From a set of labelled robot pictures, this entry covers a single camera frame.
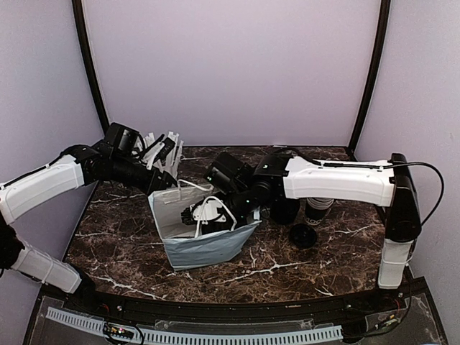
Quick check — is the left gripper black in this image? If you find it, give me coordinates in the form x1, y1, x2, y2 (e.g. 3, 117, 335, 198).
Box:
110, 155, 183, 199

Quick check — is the light blue paper bag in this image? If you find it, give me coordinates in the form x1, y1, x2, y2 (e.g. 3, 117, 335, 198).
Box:
148, 180, 262, 271

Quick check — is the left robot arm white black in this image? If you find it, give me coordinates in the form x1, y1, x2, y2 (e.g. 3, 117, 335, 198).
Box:
1, 123, 183, 313

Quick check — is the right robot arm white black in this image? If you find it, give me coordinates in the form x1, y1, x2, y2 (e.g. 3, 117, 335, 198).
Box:
204, 147, 425, 312

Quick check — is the stack of paper coffee cups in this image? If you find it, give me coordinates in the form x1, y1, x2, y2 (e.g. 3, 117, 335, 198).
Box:
304, 198, 334, 226

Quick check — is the bundle of wrapped white straws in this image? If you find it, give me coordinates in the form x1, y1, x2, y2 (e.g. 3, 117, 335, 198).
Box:
135, 132, 183, 179

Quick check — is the stack of black lids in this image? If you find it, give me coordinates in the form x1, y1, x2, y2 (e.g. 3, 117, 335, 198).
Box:
270, 198, 300, 225

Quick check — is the black plastic lid on table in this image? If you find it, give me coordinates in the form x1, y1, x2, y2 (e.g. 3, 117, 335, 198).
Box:
289, 224, 318, 249

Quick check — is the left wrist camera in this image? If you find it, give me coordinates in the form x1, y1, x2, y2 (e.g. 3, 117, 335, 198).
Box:
142, 132, 178, 170

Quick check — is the black front frame rail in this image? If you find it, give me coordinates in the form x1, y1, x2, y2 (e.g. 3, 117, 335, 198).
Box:
40, 262, 415, 323

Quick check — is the white slotted cable duct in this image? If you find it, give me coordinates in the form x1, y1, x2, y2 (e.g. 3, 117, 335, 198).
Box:
45, 307, 343, 345

